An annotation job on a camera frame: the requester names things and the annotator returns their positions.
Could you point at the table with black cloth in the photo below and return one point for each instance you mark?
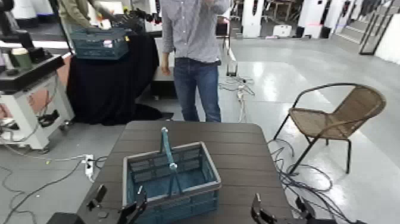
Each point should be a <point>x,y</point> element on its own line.
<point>106,90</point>

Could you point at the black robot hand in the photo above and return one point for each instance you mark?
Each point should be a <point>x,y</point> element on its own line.
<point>137,18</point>

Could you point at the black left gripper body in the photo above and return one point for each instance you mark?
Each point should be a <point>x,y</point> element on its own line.
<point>64,219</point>

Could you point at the white box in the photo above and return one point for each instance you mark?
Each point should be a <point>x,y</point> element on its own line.
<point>282,30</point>

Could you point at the green cup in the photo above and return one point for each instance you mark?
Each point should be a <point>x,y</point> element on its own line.
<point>22,59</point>

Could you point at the brown wicker metal chair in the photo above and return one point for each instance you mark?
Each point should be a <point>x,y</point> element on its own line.
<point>312,123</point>

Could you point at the person in grey checked shirt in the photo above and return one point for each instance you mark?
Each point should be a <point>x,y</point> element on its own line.
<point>193,31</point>

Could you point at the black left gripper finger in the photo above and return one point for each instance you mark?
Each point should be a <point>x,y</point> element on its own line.
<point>98,195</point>
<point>134,209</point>

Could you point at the person in olive jacket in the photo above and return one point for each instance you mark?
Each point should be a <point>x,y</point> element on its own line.
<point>73,12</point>

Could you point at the dark teal plastic crate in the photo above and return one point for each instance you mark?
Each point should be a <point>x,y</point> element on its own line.
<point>90,47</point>

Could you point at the black tray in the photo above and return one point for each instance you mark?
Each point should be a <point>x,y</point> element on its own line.
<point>28,76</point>

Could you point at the white wheeled cart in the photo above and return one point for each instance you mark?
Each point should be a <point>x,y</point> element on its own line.
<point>15,134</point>

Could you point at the black bulky device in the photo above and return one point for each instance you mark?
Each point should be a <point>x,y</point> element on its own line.
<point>14,25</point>

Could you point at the black metal frame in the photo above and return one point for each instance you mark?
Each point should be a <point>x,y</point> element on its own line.
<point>366,53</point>

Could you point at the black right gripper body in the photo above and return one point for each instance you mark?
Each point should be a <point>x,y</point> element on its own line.
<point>300,221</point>

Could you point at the metal stand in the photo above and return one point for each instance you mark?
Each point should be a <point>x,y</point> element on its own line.
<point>232,67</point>

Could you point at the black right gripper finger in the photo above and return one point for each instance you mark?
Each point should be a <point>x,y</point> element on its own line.
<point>304,208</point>
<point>258,211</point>

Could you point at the white cabinet with black slot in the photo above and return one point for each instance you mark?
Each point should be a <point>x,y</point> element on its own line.
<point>250,22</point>
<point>309,15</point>

